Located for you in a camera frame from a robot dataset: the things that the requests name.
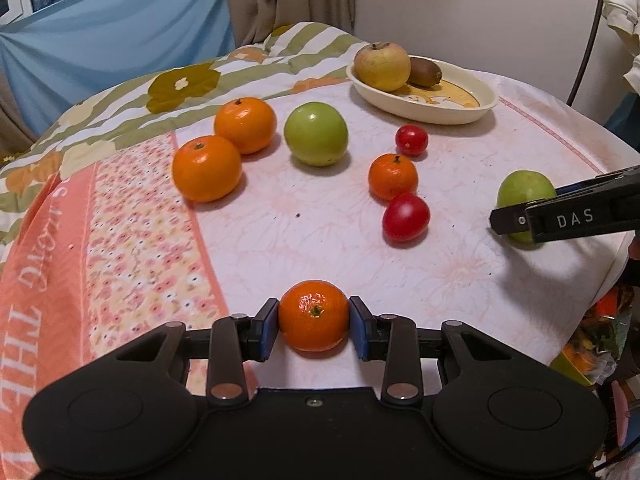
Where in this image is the green apple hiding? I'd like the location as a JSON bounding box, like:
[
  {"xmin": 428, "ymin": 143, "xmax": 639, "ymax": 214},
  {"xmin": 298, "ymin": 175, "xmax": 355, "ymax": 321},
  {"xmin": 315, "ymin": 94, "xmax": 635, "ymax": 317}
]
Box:
[
  {"xmin": 283, "ymin": 102, "xmax": 349, "ymax": 167},
  {"xmin": 496, "ymin": 169, "xmax": 559, "ymax": 246}
]

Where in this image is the small orange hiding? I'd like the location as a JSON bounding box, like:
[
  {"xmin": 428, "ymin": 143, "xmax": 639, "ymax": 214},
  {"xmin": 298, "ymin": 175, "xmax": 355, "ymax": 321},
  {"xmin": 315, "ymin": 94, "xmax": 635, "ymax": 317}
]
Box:
[
  {"xmin": 278, "ymin": 280, "xmax": 349, "ymax": 353},
  {"xmin": 368, "ymin": 153, "xmax": 419, "ymax": 202}
]

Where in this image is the right hand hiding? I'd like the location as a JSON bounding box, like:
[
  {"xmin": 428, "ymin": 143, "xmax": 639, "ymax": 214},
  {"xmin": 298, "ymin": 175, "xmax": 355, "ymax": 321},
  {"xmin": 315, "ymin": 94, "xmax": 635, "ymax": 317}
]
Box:
[{"xmin": 628, "ymin": 231, "xmax": 640, "ymax": 260}]

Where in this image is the red tomato near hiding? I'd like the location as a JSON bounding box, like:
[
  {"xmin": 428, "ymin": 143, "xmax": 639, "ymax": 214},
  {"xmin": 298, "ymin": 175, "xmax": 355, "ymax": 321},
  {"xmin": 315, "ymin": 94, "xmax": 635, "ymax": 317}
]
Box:
[{"xmin": 382, "ymin": 193, "xmax": 431, "ymax": 243}]

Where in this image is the red tomato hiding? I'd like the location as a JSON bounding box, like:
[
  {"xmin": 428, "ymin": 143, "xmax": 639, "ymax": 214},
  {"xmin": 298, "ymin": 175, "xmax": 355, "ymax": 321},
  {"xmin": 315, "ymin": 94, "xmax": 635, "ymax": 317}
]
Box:
[
  {"xmin": 395, "ymin": 125, "xmax": 428, "ymax": 157},
  {"xmin": 382, "ymin": 193, "xmax": 431, "ymax": 243}
]

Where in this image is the colourful clutter bag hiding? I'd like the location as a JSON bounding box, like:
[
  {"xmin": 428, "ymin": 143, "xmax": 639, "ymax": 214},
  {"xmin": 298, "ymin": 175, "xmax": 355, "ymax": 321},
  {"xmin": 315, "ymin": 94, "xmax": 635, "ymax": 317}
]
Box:
[{"xmin": 551, "ymin": 285, "xmax": 639, "ymax": 448}]

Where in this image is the cream duck-print plate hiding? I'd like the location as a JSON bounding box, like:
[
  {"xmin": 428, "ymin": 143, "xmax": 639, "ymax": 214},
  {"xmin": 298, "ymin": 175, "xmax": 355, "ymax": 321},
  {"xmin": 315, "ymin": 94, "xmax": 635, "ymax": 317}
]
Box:
[{"xmin": 346, "ymin": 60, "xmax": 499, "ymax": 126}]

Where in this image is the pink white bed cover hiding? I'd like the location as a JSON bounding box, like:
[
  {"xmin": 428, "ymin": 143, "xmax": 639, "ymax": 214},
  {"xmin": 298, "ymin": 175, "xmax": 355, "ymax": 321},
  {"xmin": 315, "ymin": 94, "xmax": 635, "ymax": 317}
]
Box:
[{"xmin": 1, "ymin": 76, "xmax": 639, "ymax": 479}]

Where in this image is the red tomato far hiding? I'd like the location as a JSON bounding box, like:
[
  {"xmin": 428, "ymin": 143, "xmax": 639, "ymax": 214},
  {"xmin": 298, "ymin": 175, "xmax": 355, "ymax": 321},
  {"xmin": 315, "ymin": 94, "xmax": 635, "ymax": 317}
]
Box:
[{"xmin": 395, "ymin": 125, "xmax": 428, "ymax": 157}]

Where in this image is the orange left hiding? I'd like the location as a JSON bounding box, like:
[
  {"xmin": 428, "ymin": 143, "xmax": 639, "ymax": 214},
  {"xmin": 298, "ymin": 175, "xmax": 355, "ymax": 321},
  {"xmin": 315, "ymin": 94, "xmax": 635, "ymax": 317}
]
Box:
[{"xmin": 171, "ymin": 136, "xmax": 242, "ymax": 203}]

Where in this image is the white cloth hanging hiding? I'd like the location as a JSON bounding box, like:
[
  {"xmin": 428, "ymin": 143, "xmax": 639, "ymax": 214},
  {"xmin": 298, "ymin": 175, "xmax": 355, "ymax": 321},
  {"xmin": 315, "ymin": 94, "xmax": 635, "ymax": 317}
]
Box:
[{"xmin": 602, "ymin": 0, "xmax": 639, "ymax": 93}]

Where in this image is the brown kiwi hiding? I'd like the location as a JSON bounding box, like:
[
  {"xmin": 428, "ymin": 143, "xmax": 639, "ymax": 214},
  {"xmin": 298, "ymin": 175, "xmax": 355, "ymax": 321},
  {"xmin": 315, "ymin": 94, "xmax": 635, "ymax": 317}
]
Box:
[{"xmin": 408, "ymin": 56, "xmax": 442, "ymax": 88}]

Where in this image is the orange far back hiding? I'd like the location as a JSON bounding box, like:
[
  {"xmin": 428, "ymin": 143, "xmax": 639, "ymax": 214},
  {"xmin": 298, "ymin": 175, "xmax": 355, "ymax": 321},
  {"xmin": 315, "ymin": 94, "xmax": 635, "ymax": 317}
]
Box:
[{"xmin": 214, "ymin": 98, "xmax": 277, "ymax": 155}]

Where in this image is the yellow-red apple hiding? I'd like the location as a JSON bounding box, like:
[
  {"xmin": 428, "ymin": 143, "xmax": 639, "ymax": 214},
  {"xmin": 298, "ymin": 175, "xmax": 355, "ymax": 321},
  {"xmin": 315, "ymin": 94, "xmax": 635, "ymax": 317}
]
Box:
[{"xmin": 352, "ymin": 42, "xmax": 411, "ymax": 92}]

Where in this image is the floral striped quilt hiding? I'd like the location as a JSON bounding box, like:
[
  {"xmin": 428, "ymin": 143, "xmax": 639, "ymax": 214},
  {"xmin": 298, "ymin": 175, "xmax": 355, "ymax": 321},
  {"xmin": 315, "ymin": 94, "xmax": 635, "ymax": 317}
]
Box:
[{"xmin": 1, "ymin": 22, "xmax": 364, "ymax": 245}]

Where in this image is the beige left curtain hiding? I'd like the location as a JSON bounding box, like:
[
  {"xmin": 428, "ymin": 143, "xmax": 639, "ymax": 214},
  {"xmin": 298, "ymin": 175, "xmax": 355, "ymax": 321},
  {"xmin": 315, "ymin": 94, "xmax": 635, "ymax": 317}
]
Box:
[{"xmin": 0, "ymin": 72, "xmax": 37, "ymax": 155}]

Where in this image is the blue window cloth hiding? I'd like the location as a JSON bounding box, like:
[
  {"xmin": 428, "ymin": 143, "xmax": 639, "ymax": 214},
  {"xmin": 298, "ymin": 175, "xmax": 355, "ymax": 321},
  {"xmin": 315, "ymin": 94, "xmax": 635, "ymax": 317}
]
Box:
[{"xmin": 1, "ymin": 0, "xmax": 234, "ymax": 136}]

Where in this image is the black cable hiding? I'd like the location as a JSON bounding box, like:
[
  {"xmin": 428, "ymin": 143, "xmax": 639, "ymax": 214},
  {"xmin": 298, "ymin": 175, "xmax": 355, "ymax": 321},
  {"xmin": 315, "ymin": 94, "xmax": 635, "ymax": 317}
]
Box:
[{"xmin": 566, "ymin": 0, "xmax": 606, "ymax": 108}]

